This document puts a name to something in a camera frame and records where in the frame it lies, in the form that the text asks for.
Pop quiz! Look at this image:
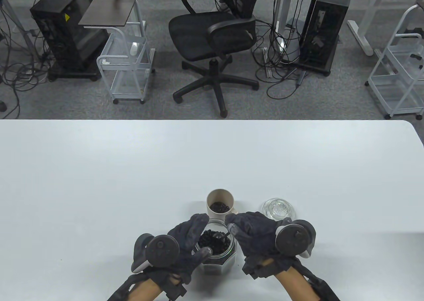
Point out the person's left hand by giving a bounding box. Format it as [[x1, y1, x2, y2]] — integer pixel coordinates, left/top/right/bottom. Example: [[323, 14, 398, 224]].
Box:
[[147, 213, 212, 285]]

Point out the person's right hand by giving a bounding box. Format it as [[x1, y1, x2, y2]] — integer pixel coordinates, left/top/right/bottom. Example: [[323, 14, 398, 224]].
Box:
[[225, 212, 295, 278]]

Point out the beige cup with handle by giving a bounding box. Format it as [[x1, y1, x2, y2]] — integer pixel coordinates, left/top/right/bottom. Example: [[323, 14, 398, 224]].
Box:
[[206, 189, 239, 220]]

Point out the round glass jar lid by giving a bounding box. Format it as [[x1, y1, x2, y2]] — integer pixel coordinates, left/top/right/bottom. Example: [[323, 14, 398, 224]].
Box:
[[262, 198, 296, 220]]

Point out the octagonal glass jar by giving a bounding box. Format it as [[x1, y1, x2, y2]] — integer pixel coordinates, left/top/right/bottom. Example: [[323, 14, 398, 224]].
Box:
[[192, 218, 238, 275]]

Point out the person's right forearm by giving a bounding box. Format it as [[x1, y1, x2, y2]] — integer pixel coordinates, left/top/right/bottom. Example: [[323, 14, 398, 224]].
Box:
[[277, 265, 342, 301]]

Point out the person's left forearm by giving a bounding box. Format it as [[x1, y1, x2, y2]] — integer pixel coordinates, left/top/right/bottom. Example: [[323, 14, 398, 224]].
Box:
[[107, 271, 166, 301]]

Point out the black white left hand controller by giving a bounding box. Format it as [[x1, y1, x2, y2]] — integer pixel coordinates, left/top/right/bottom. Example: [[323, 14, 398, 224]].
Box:
[[132, 234, 180, 274]]

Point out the black white hand controller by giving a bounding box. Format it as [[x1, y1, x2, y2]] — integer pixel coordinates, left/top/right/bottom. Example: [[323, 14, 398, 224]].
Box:
[[275, 219, 316, 258], [132, 234, 180, 274]]

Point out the black white right hand controller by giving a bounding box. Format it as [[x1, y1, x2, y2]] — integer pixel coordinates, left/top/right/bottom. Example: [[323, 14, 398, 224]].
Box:
[[275, 219, 316, 258]]

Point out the white power strip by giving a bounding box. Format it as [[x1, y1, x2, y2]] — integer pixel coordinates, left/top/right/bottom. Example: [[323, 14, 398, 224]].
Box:
[[262, 47, 274, 79]]

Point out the white cart with brown-top table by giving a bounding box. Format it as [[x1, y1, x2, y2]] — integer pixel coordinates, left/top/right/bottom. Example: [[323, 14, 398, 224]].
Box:
[[96, 28, 156, 104]]

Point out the black mesh office chair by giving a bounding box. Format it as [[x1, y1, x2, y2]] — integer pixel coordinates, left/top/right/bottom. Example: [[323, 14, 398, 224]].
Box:
[[168, 0, 267, 118]]

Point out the white desk column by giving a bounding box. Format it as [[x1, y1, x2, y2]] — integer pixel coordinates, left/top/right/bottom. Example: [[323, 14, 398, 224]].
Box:
[[273, 0, 298, 63]]

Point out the black computer tower yellow sticker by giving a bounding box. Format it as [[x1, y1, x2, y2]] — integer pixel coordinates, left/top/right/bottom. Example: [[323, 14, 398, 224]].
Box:
[[30, 0, 110, 82]]

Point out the brown top side table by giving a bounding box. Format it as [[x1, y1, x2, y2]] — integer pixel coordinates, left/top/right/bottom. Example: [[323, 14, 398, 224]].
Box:
[[78, 0, 148, 38]]

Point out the grey desk leg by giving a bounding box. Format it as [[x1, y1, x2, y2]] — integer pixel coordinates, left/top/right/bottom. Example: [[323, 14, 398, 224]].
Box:
[[0, 0, 37, 59]]

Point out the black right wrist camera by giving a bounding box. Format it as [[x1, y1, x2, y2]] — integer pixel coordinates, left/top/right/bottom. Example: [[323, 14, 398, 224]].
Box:
[[242, 260, 265, 280]]

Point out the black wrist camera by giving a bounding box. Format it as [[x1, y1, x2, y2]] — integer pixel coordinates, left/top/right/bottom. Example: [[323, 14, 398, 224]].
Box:
[[242, 260, 265, 280], [164, 272, 187, 300]]

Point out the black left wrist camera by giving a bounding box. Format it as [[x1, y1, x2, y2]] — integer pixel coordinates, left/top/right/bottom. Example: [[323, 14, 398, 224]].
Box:
[[164, 272, 187, 300]]

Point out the white wire utility cart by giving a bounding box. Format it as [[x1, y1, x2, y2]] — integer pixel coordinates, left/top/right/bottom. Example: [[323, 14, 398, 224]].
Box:
[[365, 4, 424, 120]]

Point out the white desk frame dark top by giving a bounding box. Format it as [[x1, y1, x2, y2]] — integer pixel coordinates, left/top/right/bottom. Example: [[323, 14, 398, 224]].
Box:
[[341, 0, 390, 57]]

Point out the tangled black cable bundle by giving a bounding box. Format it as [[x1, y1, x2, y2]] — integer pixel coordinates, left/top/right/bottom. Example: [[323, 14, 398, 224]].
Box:
[[0, 3, 50, 119]]

